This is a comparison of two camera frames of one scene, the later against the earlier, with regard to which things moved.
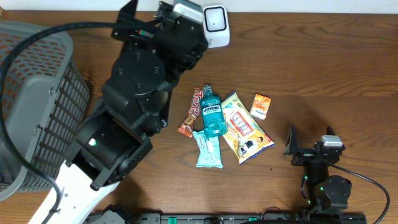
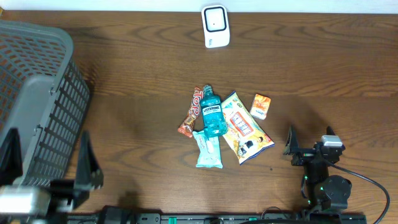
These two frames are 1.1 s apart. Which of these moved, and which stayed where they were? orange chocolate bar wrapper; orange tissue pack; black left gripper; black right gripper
Moved: black left gripper
Stayed: orange chocolate bar wrapper; black right gripper; orange tissue pack
